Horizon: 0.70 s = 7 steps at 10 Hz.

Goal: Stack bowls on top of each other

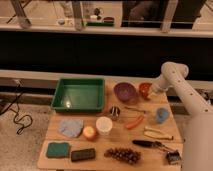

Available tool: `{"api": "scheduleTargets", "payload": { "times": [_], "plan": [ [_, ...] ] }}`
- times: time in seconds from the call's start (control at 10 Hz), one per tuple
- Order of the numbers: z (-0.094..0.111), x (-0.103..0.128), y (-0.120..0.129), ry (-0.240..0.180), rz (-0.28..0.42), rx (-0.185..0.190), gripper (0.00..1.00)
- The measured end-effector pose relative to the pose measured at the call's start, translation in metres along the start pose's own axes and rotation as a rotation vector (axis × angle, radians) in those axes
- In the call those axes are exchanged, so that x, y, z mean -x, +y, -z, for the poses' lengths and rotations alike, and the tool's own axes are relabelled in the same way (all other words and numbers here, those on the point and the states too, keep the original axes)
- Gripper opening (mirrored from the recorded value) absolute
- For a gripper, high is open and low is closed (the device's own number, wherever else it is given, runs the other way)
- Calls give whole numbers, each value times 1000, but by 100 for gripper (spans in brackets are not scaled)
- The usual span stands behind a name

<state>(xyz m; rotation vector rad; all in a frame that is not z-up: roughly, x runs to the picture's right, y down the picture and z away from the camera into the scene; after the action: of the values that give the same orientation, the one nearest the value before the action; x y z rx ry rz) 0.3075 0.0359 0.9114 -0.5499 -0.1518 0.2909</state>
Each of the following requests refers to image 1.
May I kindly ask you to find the thin metal spoon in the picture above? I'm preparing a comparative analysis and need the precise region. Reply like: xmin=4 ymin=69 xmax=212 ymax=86
xmin=124 ymin=106 xmax=147 ymax=114

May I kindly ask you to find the black binder clip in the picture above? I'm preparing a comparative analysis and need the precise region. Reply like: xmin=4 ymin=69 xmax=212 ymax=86
xmin=166 ymin=151 xmax=181 ymax=165

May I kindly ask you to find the orange carrot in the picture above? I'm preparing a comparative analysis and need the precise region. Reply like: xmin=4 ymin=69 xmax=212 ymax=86
xmin=124 ymin=115 xmax=144 ymax=129

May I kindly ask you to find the green plastic tray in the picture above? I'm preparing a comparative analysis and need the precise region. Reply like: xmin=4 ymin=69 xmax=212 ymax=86
xmin=51 ymin=78 xmax=105 ymax=113

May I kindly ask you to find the yellow banana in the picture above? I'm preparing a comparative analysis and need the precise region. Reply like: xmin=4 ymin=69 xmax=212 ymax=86
xmin=144 ymin=126 xmax=173 ymax=140

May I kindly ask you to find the small metal cup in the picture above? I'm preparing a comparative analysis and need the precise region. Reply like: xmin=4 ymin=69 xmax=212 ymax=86
xmin=110 ymin=106 xmax=120 ymax=120

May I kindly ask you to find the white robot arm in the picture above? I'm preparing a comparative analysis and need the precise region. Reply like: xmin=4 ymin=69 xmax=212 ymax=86
xmin=148 ymin=62 xmax=213 ymax=171

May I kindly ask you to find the black floor cable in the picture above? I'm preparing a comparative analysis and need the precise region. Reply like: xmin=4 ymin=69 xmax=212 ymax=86
xmin=0 ymin=79 xmax=34 ymax=136

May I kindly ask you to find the green sponge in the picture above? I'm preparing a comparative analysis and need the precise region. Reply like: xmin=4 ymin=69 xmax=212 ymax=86
xmin=46 ymin=142 xmax=70 ymax=158

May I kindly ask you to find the blue small cup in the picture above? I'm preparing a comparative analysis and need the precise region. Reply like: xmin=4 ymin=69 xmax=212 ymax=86
xmin=155 ymin=108 xmax=169 ymax=124

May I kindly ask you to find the orange bowl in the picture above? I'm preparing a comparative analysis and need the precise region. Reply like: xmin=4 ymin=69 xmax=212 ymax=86
xmin=139 ymin=83 xmax=151 ymax=99

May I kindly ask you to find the black handled knife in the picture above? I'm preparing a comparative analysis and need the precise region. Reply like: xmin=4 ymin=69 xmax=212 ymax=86
xmin=132 ymin=140 xmax=175 ymax=152

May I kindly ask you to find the bunch of dark grapes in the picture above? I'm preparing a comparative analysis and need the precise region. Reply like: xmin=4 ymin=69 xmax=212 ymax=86
xmin=104 ymin=148 xmax=141 ymax=165

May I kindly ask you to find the red yellow apple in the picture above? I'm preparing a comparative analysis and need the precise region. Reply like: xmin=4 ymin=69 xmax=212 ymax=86
xmin=83 ymin=126 xmax=97 ymax=141

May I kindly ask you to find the black rectangular block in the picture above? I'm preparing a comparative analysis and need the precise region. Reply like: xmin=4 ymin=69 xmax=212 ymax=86
xmin=71 ymin=148 xmax=96 ymax=162

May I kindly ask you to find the purple bowl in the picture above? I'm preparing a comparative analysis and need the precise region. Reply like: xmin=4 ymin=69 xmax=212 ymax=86
xmin=114 ymin=82 xmax=137 ymax=102

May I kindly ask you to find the blue cloth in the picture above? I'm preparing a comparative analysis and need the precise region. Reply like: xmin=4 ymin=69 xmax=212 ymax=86
xmin=58 ymin=119 xmax=84 ymax=138

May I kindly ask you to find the white round lid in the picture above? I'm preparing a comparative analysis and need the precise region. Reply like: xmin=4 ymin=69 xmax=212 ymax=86
xmin=96 ymin=117 xmax=113 ymax=135

